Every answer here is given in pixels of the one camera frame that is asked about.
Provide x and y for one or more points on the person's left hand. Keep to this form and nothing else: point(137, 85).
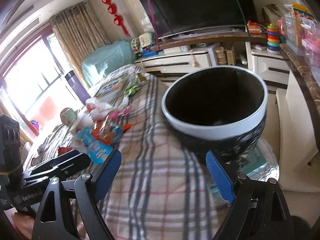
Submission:
point(24, 223)

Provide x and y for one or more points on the red candy tube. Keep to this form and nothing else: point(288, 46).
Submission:
point(108, 132)

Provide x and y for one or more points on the red toy telephone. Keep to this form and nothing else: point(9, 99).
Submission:
point(253, 28)

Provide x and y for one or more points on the green drink carton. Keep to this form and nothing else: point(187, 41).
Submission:
point(68, 117)

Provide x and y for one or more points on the red heart wall hanging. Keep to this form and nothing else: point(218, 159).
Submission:
point(113, 8)

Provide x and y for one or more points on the green snack bag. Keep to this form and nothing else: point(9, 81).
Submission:
point(135, 84)

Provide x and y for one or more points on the pink hairbrush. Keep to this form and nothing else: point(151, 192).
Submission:
point(113, 115)

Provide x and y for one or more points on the white trash bin black liner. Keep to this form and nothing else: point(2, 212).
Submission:
point(220, 109)

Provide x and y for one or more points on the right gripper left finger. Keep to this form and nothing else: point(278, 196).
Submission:
point(91, 188)

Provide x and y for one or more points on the white tv cabinet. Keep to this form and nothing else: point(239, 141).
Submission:
point(170, 65)

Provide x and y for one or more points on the beige curtain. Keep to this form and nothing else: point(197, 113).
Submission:
point(79, 34)

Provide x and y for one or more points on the black flat screen television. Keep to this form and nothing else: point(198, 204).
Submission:
point(172, 17)

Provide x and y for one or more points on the toy cash register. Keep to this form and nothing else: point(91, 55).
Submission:
point(147, 41)

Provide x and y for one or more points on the pink storage box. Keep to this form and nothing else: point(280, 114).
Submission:
point(311, 42)

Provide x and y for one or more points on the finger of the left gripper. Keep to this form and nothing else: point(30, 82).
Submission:
point(62, 166)

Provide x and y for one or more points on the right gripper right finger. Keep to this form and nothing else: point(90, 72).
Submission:
point(226, 176)

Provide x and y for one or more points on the purple thermos bottle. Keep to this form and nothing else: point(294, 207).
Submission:
point(77, 86)

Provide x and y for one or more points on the teal covered appliance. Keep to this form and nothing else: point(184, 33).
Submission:
point(105, 60)

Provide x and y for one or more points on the white red plastic bag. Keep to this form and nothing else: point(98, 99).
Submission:
point(98, 109)

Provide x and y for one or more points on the marble side counter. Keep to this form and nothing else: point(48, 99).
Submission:
point(309, 86)

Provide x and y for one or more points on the plaid tablecloth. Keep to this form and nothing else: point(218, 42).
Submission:
point(160, 190)

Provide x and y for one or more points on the stacked round tins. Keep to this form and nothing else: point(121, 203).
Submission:
point(220, 55)

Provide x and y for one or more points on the rainbow stacking ring toy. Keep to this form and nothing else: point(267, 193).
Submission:
point(273, 40)

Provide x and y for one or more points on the red milk carton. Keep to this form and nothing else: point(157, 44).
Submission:
point(63, 150)

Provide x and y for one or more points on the clear drawer organizer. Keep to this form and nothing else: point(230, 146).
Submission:
point(290, 32)

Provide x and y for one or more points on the children's picture book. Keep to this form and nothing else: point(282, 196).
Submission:
point(112, 89)

